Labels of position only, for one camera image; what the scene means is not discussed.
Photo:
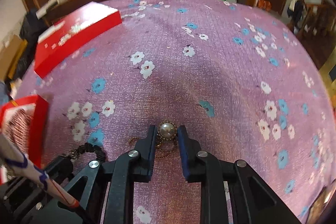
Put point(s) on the red open gift box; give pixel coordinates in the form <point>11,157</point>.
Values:
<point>38,108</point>

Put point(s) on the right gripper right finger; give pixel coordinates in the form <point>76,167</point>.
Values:
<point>231,192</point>

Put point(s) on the pearl brooch with gold chain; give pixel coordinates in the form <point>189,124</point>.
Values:
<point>162,141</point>

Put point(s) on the purple floral bedspread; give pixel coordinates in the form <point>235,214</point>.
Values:
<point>239,81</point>

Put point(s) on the red plaid fabric scrunchie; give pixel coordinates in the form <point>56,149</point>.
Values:
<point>17,129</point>

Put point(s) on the red tipped stick with cord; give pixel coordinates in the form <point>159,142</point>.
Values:
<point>17,161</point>

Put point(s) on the red gift box lid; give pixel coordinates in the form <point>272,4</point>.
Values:
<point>71,33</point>

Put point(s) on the wooden stair railing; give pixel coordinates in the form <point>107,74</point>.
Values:
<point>316,29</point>

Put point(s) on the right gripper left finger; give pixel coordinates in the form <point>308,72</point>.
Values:
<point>106,192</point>

